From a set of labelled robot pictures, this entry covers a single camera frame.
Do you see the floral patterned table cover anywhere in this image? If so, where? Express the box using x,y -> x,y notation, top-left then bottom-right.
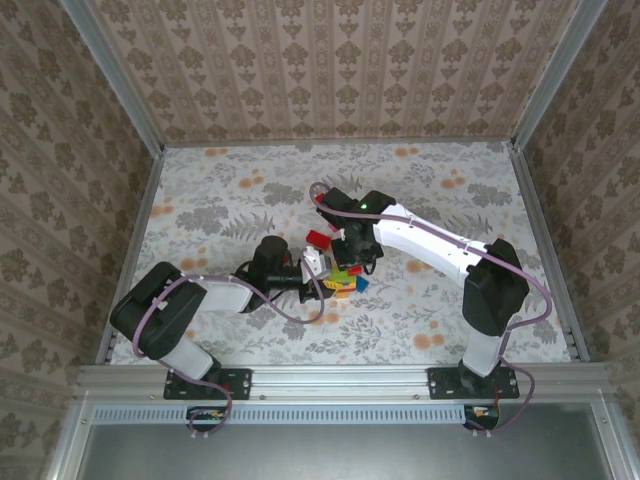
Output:
107,142 -> 574,366

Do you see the grey metal panel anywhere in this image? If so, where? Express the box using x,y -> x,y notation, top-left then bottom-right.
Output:
74,423 -> 611,480

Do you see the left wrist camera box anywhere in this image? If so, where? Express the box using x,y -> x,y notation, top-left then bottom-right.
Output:
301,247 -> 332,282

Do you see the aluminium table edge rail wide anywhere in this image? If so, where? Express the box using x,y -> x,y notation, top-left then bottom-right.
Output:
74,363 -> 609,401

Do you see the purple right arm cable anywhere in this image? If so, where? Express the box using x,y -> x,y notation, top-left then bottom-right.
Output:
308,182 -> 554,436

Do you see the thin aluminium table rail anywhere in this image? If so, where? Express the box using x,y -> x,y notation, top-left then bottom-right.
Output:
162,137 -> 514,147

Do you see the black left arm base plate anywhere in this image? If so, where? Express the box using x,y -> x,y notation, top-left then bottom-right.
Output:
164,368 -> 253,401

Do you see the grey slotted cable duct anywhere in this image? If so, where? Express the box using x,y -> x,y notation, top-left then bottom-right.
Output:
92,405 -> 469,426

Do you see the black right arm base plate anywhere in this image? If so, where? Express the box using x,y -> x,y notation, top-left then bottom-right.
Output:
428,367 -> 520,401

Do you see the aluminium table side rail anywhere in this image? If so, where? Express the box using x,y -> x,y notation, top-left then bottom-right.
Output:
507,142 -> 592,364
94,147 -> 166,364

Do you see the aluminium frame post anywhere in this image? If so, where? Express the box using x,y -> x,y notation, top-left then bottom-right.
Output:
58,0 -> 166,157
509,0 -> 610,151

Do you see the aluminium lower frame bar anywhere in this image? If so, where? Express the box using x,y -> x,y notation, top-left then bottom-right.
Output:
44,399 -> 96,480
589,399 -> 631,480

